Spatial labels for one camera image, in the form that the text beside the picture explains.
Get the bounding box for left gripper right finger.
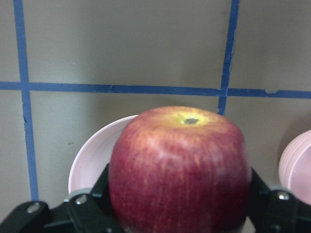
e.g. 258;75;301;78
246;169;311;233

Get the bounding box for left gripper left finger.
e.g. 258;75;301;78
0;166;124;233

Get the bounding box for pink bowl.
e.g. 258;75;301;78
278;131;311;204

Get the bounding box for red apple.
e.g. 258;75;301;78
108;106;252;233

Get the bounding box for pink plate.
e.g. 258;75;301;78
68;115;136;194

